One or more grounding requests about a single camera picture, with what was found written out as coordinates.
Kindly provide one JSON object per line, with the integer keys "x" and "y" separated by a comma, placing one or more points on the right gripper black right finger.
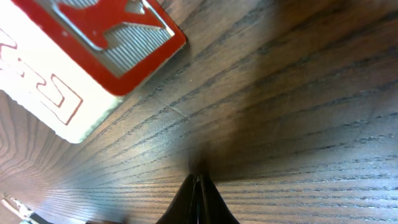
{"x": 211, "y": 207}

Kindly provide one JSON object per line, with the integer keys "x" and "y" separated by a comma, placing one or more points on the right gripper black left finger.
{"x": 183, "y": 208}

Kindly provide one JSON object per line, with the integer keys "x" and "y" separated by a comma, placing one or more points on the W wooden block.
{"x": 72, "y": 63}

